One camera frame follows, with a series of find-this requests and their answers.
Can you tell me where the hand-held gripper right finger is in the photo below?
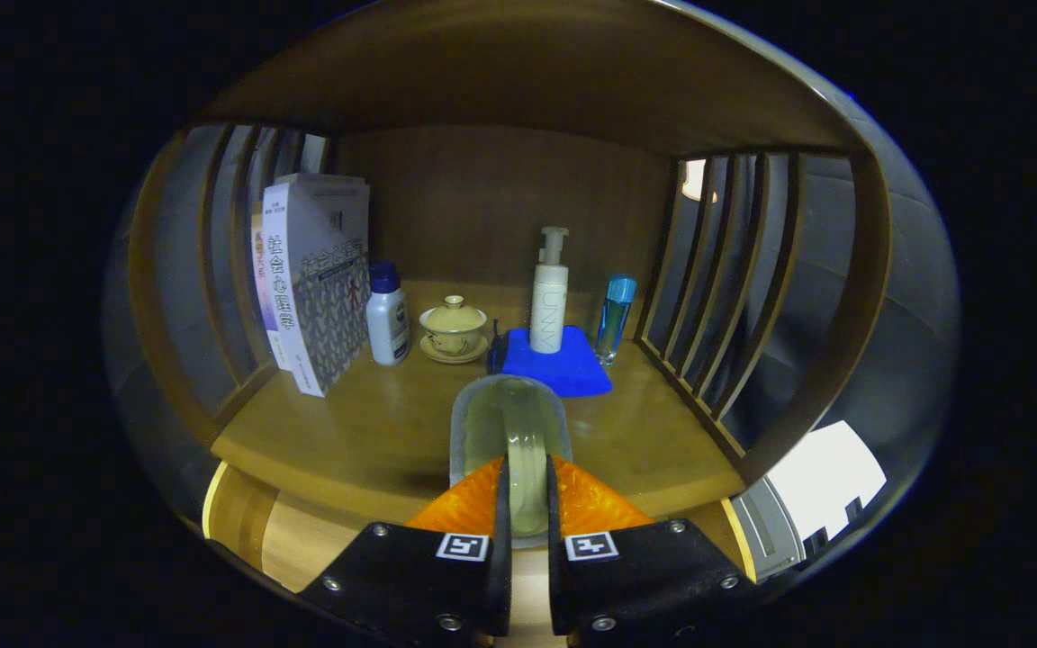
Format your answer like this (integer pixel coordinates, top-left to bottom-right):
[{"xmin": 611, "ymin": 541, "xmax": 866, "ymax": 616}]
[{"xmin": 546, "ymin": 454, "xmax": 758, "ymax": 645}]

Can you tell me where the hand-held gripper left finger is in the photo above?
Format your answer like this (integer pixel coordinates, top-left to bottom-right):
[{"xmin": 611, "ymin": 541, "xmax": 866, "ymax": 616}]
[{"xmin": 298, "ymin": 454, "xmax": 512, "ymax": 645}]

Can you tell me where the wooden drawer with black knob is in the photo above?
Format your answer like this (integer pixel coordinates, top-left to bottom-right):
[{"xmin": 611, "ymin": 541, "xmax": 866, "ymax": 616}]
[{"xmin": 202, "ymin": 461, "xmax": 759, "ymax": 645}]

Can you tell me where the wooden countertop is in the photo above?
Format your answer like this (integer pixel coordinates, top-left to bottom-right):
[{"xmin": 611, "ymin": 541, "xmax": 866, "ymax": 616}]
[{"xmin": 211, "ymin": 279, "xmax": 746, "ymax": 532}]

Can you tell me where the white filing cabinet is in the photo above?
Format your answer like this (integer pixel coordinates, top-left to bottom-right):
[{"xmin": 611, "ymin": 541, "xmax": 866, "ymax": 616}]
[{"xmin": 733, "ymin": 420, "xmax": 888, "ymax": 581}]

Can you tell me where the wooden cabinet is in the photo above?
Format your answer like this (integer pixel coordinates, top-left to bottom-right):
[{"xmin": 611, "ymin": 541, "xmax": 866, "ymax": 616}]
[{"xmin": 127, "ymin": 0, "xmax": 896, "ymax": 487}]

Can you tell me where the blue folded cloth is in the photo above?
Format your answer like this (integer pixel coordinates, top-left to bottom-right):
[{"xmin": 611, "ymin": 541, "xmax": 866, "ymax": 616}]
[{"xmin": 489, "ymin": 324, "xmax": 614, "ymax": 399}]

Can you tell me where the yellow lidded teacup with saucer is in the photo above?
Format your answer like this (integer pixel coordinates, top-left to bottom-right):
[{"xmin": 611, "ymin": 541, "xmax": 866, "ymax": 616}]
[{"xmin": 419, "ymin": 295, "xmax": 490, "ymax": 365}]

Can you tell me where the clear bottle with blue cap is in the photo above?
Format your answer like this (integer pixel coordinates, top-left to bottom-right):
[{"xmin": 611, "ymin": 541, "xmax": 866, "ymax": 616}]
[{"xmin": 597, "ymin": 274, "xmax": 638, "ymax": 368}]

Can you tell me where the white pump bottle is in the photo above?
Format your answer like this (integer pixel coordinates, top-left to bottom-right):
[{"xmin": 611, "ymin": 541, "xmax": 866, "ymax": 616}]
[{"xmin": 529, "ymin": 227, "xmax": 571, "ymax": 355}]

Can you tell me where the white bottle with blue cap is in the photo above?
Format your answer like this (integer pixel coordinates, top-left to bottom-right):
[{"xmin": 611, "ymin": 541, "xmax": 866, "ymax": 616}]
[{"xmin": 365, "ymin": 261, "xmax": 411, "ymax": 366}]

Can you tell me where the grey white patterned book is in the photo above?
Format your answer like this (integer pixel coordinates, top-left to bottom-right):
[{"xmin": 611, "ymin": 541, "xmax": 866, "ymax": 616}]
[{"xmin": 262, "ymin": 173, "xmax": 372, "ymax": 398}]

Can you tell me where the thin purple book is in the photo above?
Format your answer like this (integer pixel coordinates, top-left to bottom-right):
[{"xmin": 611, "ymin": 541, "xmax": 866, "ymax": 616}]
[{"xmin": 250, "ymin": 214, "xmax": 281, "ymax": 370}]

